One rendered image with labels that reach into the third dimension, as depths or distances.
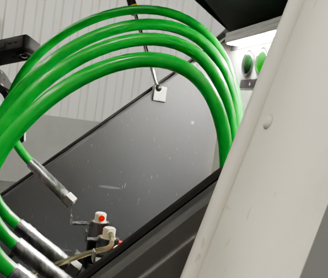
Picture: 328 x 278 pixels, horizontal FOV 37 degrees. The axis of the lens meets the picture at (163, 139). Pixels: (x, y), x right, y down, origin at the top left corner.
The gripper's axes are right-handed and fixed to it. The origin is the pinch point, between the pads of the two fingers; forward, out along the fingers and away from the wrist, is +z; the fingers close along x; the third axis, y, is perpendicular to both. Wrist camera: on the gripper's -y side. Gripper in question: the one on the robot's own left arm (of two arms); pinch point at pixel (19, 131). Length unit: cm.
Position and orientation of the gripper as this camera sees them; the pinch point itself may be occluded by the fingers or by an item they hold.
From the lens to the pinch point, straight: 80.8
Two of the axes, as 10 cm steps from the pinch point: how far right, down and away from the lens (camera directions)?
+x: -3.1, -2.2, -9.2
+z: 4.8, 8.0, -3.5
